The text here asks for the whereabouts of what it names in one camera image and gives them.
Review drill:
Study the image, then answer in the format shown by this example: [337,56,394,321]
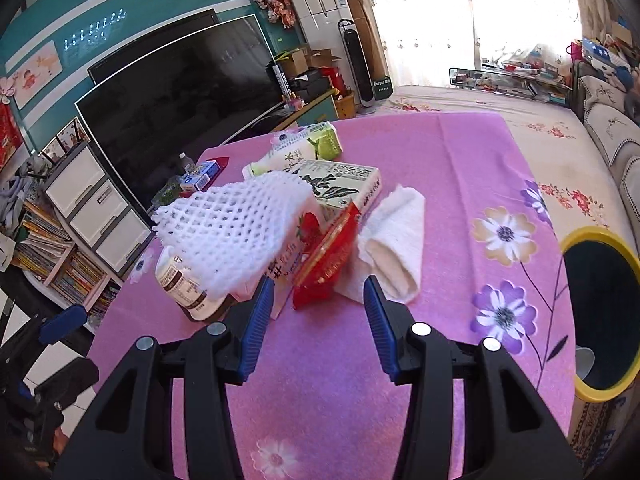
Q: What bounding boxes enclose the white drawer unit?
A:
[42,140,153,277]

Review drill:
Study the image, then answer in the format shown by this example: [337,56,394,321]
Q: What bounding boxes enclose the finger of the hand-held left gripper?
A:
[10,304,89,356]

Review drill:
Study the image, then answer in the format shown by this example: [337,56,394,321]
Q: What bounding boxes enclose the red box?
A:
[320,66,347,93]

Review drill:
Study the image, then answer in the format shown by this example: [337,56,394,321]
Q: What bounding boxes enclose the white paper towel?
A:
[334,184,427,306]

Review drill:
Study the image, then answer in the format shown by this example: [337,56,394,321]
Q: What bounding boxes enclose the yellow basket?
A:
[334,91,357,120]

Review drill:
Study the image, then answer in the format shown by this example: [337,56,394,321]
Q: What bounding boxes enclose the beige embroidered sofa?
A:
[570,60,640,261]

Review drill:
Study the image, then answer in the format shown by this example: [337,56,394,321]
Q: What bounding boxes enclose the strawberry print carton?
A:
[260,204,332,321]

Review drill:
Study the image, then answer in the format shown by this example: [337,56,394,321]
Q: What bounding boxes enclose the pink fish wall picture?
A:
[10,40,64,110]

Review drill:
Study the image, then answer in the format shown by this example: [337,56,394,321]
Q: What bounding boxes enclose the white foam fruit net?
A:
[151,170,321,301]

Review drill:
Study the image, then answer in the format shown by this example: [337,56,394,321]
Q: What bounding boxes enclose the white sheer curtain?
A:
[365,0,582,89]

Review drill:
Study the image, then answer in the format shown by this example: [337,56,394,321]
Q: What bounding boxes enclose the tall flat cardboard board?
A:
[332,0,389,92]

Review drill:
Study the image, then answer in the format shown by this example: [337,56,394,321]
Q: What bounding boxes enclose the black white tall box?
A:
[270,60,294,104]

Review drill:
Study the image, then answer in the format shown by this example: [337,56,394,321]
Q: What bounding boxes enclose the red snack packet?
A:
[292,205,362,311]

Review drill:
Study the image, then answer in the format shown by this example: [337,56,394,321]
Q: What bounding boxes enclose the white black patterned box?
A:
[285,159,383,221]

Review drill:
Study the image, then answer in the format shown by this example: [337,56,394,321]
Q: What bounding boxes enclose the large curved television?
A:
[75,15,287,217]

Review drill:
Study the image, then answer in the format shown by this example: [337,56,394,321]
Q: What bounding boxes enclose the bookshelf with books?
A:
[10,200,121,317]

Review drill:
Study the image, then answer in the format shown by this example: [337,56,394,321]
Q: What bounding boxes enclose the pile of colourful bags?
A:
[565,15,640,92]

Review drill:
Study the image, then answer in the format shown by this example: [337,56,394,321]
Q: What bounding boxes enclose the green white juice bottle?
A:
[243,122,344,179]

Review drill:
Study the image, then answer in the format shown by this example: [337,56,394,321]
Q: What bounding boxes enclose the beige floral sheet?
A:
[357,84,626,243]

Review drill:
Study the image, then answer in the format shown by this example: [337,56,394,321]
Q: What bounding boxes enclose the glass coffee table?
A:
[448,66,574,107]

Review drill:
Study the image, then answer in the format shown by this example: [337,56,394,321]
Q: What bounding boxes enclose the yellow teal television cabinet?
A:
[272,92,340,135]

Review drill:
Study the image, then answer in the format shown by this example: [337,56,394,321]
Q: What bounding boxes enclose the row of photo frames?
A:
[41,117,92,162]

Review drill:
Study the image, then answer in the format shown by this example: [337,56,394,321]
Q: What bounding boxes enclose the red wall hanging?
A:
[0,102,24,169]

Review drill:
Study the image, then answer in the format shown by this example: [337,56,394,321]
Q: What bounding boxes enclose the artificial flower bunch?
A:
[251,0,296,28]

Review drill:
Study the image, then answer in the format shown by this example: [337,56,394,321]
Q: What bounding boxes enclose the black flat screen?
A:
[87,8,221,86]

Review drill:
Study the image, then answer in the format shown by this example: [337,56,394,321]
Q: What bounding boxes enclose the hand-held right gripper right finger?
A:
[363,276,583,480]

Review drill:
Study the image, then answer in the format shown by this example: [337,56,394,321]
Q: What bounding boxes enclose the black white tower fan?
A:
[337,19,377,109]

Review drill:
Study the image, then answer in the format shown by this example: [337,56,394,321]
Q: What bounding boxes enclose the small blue carton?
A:
[181,160,221,192]

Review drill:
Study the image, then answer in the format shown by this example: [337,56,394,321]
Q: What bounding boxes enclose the open cardboard boxes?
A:
[285,47,342,77]

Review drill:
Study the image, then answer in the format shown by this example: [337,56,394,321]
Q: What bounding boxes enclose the pink floral tablecloth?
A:
[87,112,576,480]

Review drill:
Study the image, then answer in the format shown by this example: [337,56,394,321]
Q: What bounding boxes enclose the brown label bottle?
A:
[154,250,241,323]

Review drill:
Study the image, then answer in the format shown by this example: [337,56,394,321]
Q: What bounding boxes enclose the yellow rimmed trash bin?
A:
[559,226,640,476]

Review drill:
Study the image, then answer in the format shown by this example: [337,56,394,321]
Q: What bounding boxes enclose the clear tray of green sprouts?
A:
[151,177,184,207]

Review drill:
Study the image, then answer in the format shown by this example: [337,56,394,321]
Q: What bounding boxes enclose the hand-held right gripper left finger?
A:
[52,276,276,480]

